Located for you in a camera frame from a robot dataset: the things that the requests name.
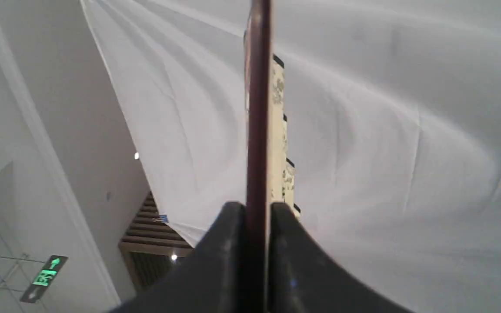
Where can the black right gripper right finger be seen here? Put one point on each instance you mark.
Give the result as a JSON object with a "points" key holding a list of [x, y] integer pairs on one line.
{"points": [[304, 279]]}

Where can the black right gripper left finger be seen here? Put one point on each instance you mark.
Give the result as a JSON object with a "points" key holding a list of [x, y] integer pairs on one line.
{"points": [[206, 281]]}

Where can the painted paper folding fan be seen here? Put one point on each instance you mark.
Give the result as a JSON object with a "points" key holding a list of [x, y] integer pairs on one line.
{"points": [[265, 205]]}

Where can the green exit sign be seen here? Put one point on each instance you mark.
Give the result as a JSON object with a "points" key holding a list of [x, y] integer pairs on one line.
{"points": [[43, 279]]}

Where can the white backdrop curtain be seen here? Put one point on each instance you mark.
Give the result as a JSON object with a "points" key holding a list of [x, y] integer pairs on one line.
{"points": [[394, 126]]}

